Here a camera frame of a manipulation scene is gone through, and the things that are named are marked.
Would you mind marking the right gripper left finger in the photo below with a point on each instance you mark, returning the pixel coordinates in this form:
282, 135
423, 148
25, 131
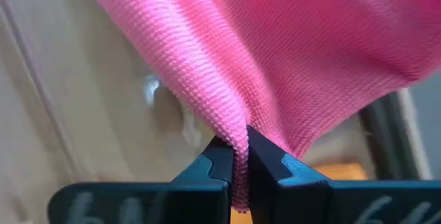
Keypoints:
138, 203

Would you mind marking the clear plastic bin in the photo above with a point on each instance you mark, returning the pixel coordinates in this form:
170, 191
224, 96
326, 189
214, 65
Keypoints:
151, 89

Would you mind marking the pink microfiber towel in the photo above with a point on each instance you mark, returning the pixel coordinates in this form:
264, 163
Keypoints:
275, 45

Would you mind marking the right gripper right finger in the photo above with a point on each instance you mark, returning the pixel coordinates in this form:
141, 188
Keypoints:
310, 203

